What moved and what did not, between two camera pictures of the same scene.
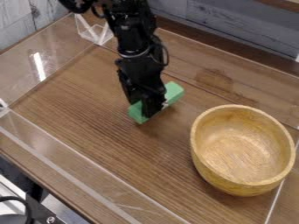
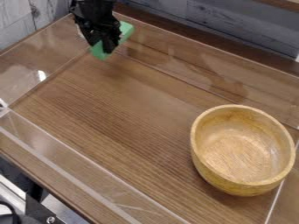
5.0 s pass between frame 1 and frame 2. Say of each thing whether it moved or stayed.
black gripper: moved
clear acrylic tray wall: stayed
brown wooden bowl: stayed
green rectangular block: moved
